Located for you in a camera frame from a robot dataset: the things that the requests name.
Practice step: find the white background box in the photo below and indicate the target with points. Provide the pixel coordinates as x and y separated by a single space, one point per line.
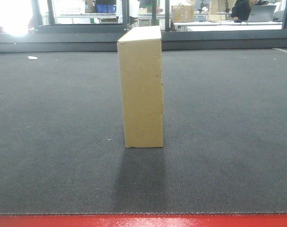
65 7

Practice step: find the background brown cardboard box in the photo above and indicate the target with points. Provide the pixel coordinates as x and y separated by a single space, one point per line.
182 13

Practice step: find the grey laptop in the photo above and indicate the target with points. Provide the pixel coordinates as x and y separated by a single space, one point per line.
261 13

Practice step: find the white background table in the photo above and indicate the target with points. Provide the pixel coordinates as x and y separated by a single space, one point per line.
226 26

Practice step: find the tall brown cardboard box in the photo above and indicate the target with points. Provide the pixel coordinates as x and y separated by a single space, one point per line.
140 61

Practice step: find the person in black shirt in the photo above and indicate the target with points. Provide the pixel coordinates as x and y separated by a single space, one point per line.
242 9

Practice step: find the blue storage bin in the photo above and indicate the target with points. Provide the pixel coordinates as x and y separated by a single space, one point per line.
105 9

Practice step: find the black conveyor back rail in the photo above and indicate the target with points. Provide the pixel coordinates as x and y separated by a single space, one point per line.
171 41

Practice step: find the dark grey conveyor belt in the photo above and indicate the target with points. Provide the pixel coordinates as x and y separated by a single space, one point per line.
62 148

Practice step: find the black metal frame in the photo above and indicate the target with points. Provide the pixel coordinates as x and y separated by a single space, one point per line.
129 13

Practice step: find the red conveyor front edge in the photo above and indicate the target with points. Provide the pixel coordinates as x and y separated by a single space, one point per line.
271 220

